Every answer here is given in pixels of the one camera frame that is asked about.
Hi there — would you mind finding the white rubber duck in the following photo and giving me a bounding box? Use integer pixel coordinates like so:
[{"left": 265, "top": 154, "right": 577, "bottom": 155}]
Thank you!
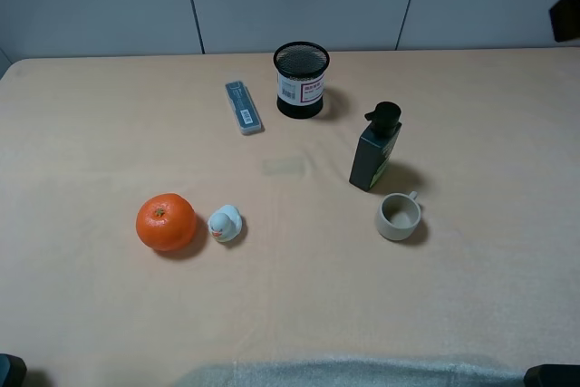
[{"left": 208, "top": 205, "right": 243, "bottom": 244}]

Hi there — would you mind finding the orange mandarin fruit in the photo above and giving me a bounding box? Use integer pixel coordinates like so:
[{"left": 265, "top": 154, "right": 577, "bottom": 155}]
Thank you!
[{"left": 135, "top": 193, "right": 198, "bottom": 252}]

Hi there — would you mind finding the dark green pump bottle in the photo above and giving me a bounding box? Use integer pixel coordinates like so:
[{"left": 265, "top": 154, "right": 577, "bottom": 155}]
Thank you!
[{"left": 349, "top": 102, "right": 402, "bottom": 191}]

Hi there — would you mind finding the black mesh pen holder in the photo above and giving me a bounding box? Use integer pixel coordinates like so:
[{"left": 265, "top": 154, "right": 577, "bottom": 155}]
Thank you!
[{"left": 273, "top": 41, "right": 330, "bottom": 120}]

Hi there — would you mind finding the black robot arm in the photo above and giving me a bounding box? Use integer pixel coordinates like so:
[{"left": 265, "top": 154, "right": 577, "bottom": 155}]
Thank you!
[{"left": 549, "top": 0, "right": 580, "bottom": 43}]

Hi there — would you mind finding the beige ceramic cup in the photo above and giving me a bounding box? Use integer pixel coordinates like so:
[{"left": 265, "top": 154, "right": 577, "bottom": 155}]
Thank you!
[{"left": 374, "top": 191, "right": 421, "bottom": 242}]

